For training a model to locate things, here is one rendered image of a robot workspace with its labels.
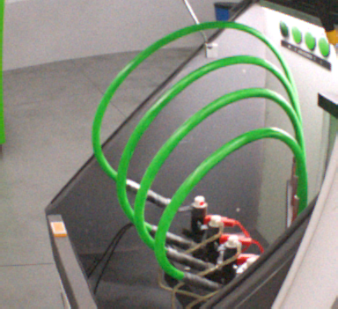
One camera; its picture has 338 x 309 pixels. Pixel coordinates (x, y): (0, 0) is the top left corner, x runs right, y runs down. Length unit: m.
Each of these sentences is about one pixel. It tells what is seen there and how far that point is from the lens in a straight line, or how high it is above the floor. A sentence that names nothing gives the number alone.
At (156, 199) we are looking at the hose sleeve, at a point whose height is 1.12.
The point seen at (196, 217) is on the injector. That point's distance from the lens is 1.05.
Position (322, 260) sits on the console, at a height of 1.20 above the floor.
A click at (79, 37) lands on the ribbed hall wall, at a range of 7.60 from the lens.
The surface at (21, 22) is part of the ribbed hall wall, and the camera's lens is 7.42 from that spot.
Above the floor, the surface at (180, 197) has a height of 1.24.
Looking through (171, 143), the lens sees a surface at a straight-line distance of 0.80.
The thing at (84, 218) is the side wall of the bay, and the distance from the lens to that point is 1.36.
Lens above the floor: 1.56
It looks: 20 degrees down
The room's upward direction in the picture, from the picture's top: straight up
